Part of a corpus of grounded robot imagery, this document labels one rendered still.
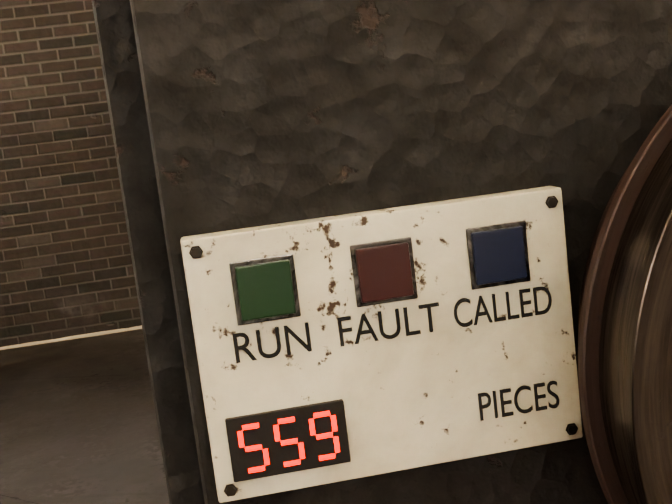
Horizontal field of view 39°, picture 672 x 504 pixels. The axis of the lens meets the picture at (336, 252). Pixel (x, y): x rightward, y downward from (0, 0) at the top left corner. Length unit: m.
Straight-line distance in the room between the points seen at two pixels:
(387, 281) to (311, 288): 0.05
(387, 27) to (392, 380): 0.24
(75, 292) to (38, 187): 0.75
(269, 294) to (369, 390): 0.10
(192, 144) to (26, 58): 6.05
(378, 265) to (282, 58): 0.15
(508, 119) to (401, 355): 0.18
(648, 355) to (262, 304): 0.24
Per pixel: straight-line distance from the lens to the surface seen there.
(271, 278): 0.61
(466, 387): 0.66
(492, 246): 0.64
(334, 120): 0.64
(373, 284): 0.63
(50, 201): 6.65
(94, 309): 6.71
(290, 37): 0.64
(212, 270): 0.62
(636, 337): 0.55
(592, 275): 0.60
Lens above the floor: 1.31
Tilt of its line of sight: 8 degrees down
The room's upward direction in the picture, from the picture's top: 7 degrees counter-clockwise
